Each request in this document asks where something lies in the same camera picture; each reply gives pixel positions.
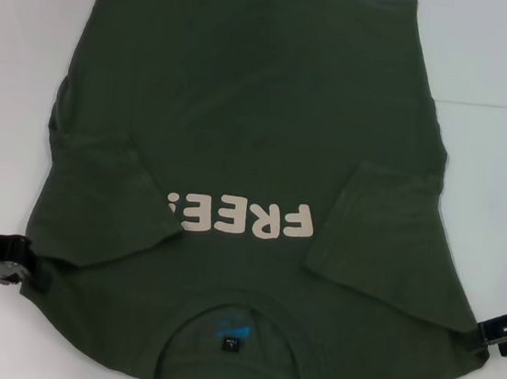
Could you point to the dark green FREE t-shirt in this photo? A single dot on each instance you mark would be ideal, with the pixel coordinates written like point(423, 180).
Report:
point(254, 106)

